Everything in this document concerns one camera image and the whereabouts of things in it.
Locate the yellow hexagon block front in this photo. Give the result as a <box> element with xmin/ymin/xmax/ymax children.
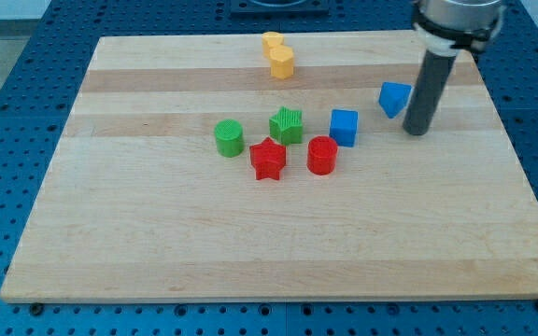
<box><xmin>269</xmin><ymin>45</ymin><xmax>294</xmax><ymax>79</ymax></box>

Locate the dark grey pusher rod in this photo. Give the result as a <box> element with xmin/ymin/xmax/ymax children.
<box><xmin>403</xmin><ymin>50</ymin><xmax>456</xmax><ymax>136</ymax></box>

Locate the blue cube block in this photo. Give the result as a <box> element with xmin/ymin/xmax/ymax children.
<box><xmin>329</xmin><ymin>109</ymin><xmax>359</xmax><ymax>147</ymax></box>

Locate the green star block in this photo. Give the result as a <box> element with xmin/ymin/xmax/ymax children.
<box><xmin>269</xmin><ymin>106</ymin><xmax>303</xmax><ymax>146</ymax></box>

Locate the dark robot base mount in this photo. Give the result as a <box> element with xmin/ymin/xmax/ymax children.
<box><xmin>228</xmin><ymin>0</ymin><xmax>330</xmax><ymax>16</ymax></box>

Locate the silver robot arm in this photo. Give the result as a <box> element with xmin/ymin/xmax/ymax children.
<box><xmin>403</xmin><ymin>0</ymin><xmax>505</xmax><ymax>135</ymax></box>

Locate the wooden board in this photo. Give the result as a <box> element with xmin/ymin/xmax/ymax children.
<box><xmin>0</xmin><ymin>31</ymin><xmax>538</xmax><ymax>303</ymax></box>

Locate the yellow block rear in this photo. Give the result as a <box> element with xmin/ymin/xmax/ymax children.
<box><xmin>262</xmin><ymin>31</ymin><xmax>285</xmax><ymax>58</ymax></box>

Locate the red star block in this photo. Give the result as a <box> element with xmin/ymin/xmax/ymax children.
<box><xmin>249</xmin><ymin>137</ymin><xmax>287</xmax><ymax>180</ymax></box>

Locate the blue triangle block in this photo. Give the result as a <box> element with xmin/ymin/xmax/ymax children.
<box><xmin>378</xmin><ymin>82</ymin><xmax>412</xmax><ymax>119</ymax></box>

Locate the green cylinder block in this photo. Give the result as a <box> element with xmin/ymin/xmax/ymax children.
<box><xmin>214</xmin><ymin>119</ymin><xmax>244</xmax><ymax>158</ymax></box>

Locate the red cylinder block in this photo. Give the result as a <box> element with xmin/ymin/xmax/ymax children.
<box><xmin>306</xmin><ymin>135</ymin><xmax>338</xmax><ymax>175</ymax></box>

